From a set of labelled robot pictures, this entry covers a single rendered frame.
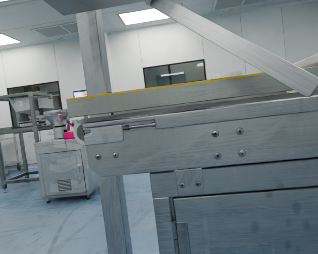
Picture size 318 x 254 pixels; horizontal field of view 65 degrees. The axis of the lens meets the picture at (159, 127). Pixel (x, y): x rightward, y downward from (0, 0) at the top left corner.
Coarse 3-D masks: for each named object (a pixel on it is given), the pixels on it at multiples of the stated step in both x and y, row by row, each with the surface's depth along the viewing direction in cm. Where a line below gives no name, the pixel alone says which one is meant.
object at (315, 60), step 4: (312, 56) 50; (316, 56) 48; (300, 60) 56; (304, 60) 53; (308, 60) 52; (312, 60) 50; (316, 60) 48; (296, 64) 57; (300, 64) 55; (304, 64) 54; (308, 64) 52; (312, 64) 50; (316, 64) 50
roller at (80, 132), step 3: (102, 120) 55; (105, 120) 56; (78, 126) 46; (81, 126) 45; (78, 129) 46; (81, 129) 46; (78, 132) 46; (81, 132) 46; (78, 135) 46; (81, 135) 46; (81, 138) 46
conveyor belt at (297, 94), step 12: (264, 96) 42; (276, 96) 42; (288, 96) 42; (300, 96) 41; (168, 108) 44; (180, 108) 44; (192, 108) 44; (84, 120) 46; (96, 120) 46; (84, 144) 46
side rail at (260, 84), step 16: (224, 80) 41; (240, 80) 41; (256, 80) 40; (272, 80) 40; (96, 96) 44; (112, 96) 43; (128, 96) 43; (144, 96) 43; (160, 96) 42; (176, 96) 42; (192, 96) 42; (208, 96) 41; (224, 96) 41; (240, 96) 41; (80, 112) 44; (96, 112) 44; (112, 112) 44
